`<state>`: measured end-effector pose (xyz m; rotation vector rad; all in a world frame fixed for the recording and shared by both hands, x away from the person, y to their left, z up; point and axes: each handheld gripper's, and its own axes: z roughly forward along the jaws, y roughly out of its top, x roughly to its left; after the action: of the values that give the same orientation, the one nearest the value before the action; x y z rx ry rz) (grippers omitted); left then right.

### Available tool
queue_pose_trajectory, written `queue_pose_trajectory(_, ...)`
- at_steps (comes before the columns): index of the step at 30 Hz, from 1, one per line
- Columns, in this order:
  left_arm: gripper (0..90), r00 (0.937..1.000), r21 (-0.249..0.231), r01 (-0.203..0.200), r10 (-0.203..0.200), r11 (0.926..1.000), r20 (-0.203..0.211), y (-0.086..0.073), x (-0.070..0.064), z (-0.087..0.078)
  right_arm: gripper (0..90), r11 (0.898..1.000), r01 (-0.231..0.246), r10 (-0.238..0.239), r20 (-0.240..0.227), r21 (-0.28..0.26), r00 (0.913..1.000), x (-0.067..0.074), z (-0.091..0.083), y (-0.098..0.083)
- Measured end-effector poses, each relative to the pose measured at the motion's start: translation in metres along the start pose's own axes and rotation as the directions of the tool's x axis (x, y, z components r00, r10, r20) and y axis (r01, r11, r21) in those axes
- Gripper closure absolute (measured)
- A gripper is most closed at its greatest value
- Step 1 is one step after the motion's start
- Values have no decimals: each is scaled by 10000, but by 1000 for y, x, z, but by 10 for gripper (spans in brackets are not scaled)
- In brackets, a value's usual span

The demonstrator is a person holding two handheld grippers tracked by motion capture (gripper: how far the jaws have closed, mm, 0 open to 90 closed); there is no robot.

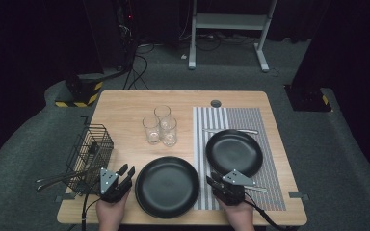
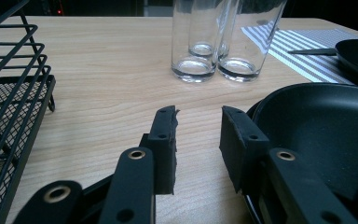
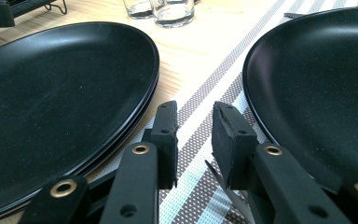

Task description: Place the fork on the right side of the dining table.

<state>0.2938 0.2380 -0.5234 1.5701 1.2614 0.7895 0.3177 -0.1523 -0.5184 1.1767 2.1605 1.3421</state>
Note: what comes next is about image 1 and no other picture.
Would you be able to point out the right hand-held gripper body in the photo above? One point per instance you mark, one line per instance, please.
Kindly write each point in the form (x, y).
(231, 192)

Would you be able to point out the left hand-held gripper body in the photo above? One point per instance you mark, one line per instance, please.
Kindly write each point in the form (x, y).
(110, 187)

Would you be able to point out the black plate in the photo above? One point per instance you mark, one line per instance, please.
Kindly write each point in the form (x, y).
(234, 150)
(167, 187)

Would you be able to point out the person's right hand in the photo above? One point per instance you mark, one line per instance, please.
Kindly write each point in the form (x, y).
(237, 216)

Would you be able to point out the person's left hand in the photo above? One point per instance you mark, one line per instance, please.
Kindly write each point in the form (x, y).
(110, 215)

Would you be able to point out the clear drinking glass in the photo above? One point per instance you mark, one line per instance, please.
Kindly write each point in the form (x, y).
(162, 112)
(169, 134)
(151, 131)

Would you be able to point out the grey tape strip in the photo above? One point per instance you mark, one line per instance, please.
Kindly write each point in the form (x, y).
(298, 195)
(61, 198)

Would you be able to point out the dark metal utensil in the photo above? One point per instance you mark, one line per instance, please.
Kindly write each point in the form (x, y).
(54, 185)
(58, 177)

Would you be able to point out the grey striped placemat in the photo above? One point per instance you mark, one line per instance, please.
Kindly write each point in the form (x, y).
(212, 118)

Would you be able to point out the black yellow striped stand base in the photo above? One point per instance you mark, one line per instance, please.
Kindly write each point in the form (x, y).
(83, 93)

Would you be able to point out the black stand base yellow mark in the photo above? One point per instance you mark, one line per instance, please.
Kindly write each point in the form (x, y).
(306, 97)

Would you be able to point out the white plug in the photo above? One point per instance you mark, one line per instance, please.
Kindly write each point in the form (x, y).
(183, 57)

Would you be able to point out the dark equipment cabinet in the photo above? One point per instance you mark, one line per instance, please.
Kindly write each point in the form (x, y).
(109, 32)

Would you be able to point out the white metal stand frame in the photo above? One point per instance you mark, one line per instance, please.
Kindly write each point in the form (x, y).
(228, 21)

